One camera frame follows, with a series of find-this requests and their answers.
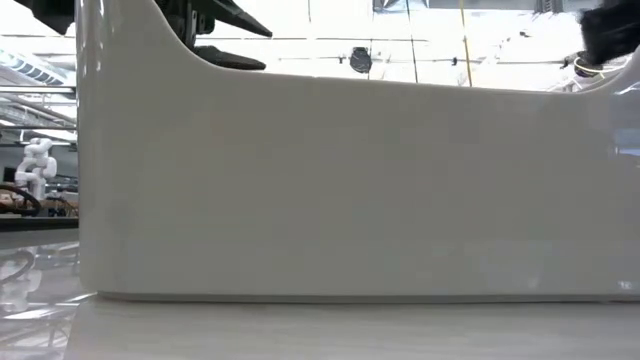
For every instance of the grey plastic basket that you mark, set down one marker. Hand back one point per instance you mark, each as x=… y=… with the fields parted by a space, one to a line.
x=350 y=190

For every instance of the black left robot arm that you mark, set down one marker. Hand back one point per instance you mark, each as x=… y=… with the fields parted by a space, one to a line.
x=45 y=12

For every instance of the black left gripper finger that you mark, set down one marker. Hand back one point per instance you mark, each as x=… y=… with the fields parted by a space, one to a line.
x=230 y=60
x=240 y=17

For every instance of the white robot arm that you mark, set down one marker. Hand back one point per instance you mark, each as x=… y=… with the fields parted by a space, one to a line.
x=36 y=167

